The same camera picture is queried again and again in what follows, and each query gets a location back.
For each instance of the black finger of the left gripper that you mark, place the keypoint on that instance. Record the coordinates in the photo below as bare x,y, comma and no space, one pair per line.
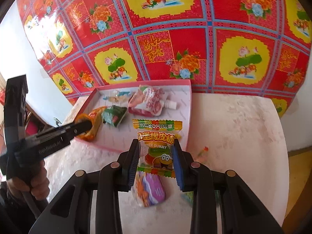
70,130

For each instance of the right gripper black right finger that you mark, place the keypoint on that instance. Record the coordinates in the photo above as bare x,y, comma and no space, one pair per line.
222,201

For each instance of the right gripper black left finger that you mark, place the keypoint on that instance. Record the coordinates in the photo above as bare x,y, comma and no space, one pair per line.
70,209

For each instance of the orange rice cracker packet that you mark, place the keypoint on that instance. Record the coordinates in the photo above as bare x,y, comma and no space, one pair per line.
96,117

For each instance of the green foil snack packet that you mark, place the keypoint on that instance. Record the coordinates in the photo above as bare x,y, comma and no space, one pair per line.
113,115

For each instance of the clear blue-edged candy packet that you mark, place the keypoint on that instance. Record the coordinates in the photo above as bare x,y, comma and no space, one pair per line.
118,97

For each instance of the clear colourful skewer candy packet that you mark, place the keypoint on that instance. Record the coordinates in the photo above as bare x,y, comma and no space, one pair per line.
202,155

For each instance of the pink jelly drink pouch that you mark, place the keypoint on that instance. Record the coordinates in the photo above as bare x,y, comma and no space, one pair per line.
149,101

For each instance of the purple candy tin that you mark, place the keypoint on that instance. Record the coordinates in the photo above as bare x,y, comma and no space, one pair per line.
148,190

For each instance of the burger gummy packet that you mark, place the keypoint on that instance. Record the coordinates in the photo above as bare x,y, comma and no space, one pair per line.
156,138

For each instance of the orange jelly cup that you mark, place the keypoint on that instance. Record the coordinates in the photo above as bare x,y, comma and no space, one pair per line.
85,129

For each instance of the green triangular snack packet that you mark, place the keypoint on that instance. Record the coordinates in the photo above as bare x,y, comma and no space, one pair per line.
188,197

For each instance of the person left hand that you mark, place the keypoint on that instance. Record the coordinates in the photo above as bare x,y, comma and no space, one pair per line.
39,185

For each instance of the wooden shelf cabinet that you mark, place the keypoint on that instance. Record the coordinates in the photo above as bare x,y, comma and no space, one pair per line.
34,123

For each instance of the red floral wall poster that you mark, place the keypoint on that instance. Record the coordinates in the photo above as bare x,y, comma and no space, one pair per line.
248,47

